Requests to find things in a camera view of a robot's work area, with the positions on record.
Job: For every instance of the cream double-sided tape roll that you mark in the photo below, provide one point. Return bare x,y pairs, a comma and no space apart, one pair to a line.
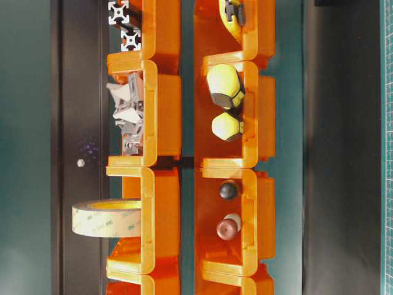
112,218

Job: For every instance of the orange upper container rack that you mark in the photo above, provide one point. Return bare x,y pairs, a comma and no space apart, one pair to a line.
148,263

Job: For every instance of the orange container rack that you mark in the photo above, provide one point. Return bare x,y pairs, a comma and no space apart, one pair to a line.
148,263
234,266

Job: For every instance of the orange lower container rack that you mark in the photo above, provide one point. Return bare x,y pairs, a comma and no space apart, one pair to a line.
234,266

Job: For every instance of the small yellow black screwdriver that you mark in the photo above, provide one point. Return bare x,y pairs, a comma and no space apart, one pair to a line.
227,127

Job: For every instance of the large yellow black screwdriver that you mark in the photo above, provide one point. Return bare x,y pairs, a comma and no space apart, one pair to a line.
225,86

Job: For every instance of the grey metal corner brackets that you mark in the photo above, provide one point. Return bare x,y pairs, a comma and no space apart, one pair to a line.
129,112

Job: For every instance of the yellow utility knife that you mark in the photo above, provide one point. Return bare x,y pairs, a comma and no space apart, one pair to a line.
233,17

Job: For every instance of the black aluminium extrusion bar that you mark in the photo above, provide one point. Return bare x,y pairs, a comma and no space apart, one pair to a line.
117,12

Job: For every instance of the green cutting mat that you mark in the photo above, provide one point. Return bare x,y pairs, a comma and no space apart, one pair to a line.
385,8

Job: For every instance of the red white handled tool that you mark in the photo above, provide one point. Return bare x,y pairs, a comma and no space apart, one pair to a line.
228,228

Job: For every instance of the black rack stand frame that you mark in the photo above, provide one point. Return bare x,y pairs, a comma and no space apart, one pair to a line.
79,140

